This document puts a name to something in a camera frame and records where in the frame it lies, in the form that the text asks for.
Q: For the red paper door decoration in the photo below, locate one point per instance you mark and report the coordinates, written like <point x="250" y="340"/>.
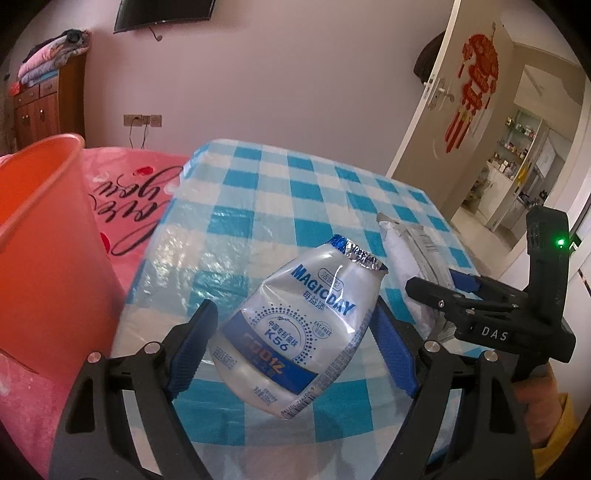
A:
<point x="478" y="78"/>

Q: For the white printed silver wrapper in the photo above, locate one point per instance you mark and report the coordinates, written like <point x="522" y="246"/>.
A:
<point x="406" y="258"/>

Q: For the pink printed blanket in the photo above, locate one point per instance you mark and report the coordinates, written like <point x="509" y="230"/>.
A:
<point x="124" y="207"/>

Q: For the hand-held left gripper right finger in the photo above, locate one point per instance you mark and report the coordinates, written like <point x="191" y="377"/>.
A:
<point x="392" y="346"/>

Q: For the person's right hand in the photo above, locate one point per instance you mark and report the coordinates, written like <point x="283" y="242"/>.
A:
<point x="535" y="401"/>

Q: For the white door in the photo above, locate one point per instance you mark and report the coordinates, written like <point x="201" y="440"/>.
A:
<point x="429" y="152"/>

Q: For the black wall television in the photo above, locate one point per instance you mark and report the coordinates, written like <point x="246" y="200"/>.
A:
<point x="166" y="14"/>

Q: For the dark hanging bag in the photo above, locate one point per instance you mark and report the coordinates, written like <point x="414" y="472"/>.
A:
<point x="427" y="57"/>

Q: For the wall socket strip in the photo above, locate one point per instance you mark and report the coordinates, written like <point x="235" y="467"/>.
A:
<point x="142" y="120"/>

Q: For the wooden cabinet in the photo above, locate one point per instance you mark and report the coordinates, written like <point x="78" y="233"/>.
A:
<point x="51" y="110"/>

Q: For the orange plastic bucket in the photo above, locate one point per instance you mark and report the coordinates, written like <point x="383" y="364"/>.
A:
<point x="41" y="240"/>

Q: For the kitchen shelving unit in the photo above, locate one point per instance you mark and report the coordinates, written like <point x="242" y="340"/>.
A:
<point x="512" y="170"/>

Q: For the stack of folded clothes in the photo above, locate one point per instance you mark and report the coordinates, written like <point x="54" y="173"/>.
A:
<point x="51" y="55"/>

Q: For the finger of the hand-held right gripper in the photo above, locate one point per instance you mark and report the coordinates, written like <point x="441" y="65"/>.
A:
<point x="489" y="288"/>
<point x="434" y="297"/>

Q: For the person's right forearm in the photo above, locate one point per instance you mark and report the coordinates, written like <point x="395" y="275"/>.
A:
<point x="561" y="434"/>

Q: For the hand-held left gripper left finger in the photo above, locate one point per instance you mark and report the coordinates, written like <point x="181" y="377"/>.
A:
<point x="194" y="346"/>

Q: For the blue checkered tablecloth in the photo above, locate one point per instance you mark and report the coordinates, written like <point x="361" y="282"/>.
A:
<point x="277" y="194"/>

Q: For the crushed white plastic bottle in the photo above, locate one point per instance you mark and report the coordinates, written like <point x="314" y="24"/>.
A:
<point x="286" y="332"/>

